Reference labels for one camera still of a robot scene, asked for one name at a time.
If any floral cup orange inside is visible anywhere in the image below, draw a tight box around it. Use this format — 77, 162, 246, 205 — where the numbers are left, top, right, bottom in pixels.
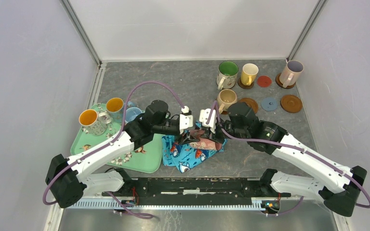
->
79, 109, 112, 136

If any beige mug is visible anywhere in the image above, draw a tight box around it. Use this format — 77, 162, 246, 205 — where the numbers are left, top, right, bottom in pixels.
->
217, 89, 238, 113

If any pink mug maroon inside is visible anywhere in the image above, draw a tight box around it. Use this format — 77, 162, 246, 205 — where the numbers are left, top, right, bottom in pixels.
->
189, 129, 222, 151

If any red round coaster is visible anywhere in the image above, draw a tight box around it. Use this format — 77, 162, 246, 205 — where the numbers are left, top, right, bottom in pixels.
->
257, 75, 272, 88

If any small cup orange inside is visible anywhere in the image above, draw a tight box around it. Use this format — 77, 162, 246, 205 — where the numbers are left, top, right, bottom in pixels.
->
106, 98, 137, 124

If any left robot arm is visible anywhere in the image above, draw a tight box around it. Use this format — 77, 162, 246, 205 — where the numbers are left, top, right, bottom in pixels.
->
43, 100, 194, 208

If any yellow mug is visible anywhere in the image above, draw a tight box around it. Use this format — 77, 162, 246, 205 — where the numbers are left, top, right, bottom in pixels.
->
240, 63, 259, 87

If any light blue mug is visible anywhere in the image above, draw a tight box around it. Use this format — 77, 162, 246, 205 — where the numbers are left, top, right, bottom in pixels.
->
124, 107, 143, 124

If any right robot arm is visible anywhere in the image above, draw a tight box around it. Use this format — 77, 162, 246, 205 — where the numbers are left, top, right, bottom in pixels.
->
199, 103, 370, 217

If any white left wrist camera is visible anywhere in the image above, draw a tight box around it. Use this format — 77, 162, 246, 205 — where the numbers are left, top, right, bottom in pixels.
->
179, 106, 194, 134

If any dark brown round coaster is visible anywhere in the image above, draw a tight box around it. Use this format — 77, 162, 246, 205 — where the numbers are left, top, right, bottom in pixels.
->
238, 78, 254, 89

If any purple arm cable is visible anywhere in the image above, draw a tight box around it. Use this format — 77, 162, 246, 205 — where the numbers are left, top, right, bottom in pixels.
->
206, 101, 370, 216
42, 80, 187, 220

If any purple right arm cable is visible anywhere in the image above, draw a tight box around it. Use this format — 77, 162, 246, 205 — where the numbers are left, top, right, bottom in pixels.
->
206, 101, 370, 216

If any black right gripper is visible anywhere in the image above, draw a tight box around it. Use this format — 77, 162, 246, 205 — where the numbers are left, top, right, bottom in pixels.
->
199, 118, 249, 144

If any green inside floral mug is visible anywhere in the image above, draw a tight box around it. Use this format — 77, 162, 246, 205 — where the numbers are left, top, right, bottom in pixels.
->
216, 61, 238, 90

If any blue round coaster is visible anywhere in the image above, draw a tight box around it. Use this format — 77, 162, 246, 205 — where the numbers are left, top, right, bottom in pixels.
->
261, 97, 278, 112

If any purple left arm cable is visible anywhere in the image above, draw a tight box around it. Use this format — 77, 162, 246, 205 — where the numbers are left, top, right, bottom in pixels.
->
42, 80, 187, 220

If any blue shark print cloth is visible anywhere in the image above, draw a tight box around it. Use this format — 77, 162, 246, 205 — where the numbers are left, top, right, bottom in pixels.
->
162, 135, 227, 173

